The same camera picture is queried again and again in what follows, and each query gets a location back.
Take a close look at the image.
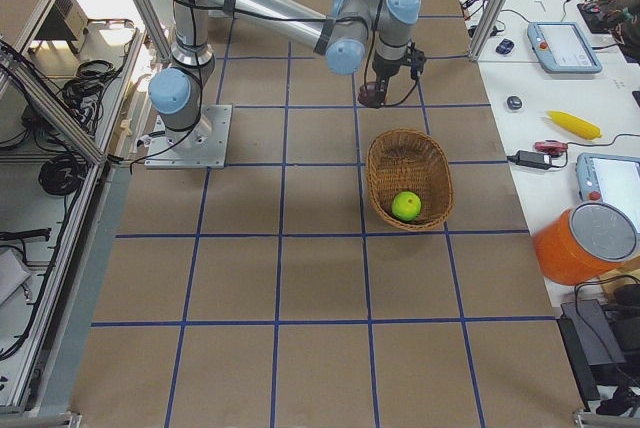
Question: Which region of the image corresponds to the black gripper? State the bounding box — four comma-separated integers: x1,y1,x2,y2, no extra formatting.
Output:
373,45,425,107

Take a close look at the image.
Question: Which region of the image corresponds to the green apple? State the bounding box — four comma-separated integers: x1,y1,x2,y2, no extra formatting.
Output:
391,191,422,222

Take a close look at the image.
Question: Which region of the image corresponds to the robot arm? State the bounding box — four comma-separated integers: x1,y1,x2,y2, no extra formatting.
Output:
148,0,426,151

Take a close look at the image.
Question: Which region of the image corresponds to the wicker basket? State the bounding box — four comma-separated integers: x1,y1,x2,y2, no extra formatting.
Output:
366,128,454,232

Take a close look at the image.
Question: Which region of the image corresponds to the dark blue pouch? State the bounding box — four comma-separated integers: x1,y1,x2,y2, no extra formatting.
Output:
495,38,515,55

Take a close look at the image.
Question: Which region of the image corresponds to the black round puck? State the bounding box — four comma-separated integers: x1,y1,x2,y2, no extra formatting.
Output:
506,95,523,111

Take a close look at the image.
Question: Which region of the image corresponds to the black power adapter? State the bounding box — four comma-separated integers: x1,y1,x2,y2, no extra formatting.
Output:
515,150,553,170

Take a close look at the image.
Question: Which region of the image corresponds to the blue teach pendant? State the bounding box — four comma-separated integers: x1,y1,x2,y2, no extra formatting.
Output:
527,22,602,74

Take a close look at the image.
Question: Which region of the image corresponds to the yellow toy corn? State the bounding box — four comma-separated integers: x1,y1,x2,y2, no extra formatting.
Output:
546,110,602,140

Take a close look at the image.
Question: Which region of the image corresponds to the orange cylinder container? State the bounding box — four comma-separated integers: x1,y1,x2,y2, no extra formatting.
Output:
533,202,639,286

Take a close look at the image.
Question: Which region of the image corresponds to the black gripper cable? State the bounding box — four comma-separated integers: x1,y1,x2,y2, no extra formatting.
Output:
362,32,426,107

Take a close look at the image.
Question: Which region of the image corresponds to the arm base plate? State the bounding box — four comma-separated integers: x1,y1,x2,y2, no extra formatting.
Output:
144,104,233,169

